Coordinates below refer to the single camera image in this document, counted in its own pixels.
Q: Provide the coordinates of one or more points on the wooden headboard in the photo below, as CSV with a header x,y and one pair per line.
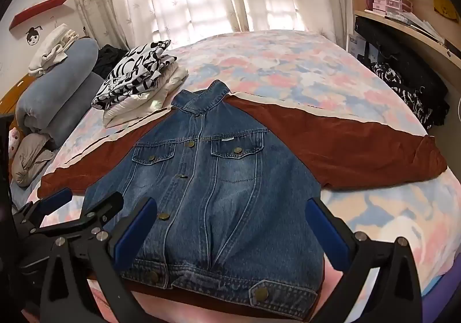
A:
x,y
14,92

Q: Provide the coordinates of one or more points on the pink and blue printed blanket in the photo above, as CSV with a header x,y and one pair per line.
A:
x,y
288,67

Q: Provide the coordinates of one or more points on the dark clothes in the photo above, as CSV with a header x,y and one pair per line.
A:
x,y
108,60

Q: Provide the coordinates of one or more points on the black bag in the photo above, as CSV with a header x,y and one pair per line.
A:
x,y
396,45

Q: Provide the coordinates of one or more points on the black and white printed garment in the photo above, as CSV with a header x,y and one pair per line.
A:
x,y
129,70

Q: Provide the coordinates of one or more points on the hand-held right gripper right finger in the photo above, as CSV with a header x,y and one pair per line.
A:
x,y
327,236

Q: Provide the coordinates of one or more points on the denim jacket with brown sleeves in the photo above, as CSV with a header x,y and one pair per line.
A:
x,y
223,200

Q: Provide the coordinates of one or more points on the folded white satin garment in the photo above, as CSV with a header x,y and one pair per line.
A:
x,y
144,103

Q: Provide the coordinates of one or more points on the rolled blue blanket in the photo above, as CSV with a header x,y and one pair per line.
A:
x,y
61,92

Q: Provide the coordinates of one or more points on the stack of pink boxes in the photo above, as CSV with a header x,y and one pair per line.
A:
x,y
390,2

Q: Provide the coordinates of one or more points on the pile of papers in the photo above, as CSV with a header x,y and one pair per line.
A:
x,y
414,22

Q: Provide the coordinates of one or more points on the black and white patterned cloth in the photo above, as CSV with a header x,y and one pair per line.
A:
x,y
389,74

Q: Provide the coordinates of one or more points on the beige pillow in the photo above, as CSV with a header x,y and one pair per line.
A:
x,y
30,157

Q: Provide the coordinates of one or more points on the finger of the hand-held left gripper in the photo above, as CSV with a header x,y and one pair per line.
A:
x,y
57,198
104,207

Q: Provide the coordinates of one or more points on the pink plush pillow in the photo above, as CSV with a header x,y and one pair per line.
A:
x,y
13,139

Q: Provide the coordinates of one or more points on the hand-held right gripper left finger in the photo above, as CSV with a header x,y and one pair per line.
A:
x,y
137,233

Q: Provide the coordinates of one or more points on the face wall sticker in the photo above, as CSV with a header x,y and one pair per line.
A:
x,y
33,36

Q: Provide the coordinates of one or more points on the purple bed sheet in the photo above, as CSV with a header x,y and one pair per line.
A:
x,y
439,297

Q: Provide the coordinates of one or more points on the red wall shelf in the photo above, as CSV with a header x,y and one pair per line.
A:
x,y
39,7

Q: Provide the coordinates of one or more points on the white cardboard box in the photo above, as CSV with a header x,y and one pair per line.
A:
x,y
356,45

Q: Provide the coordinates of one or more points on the pile of white clothes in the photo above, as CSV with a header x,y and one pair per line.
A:
x,y
50,49

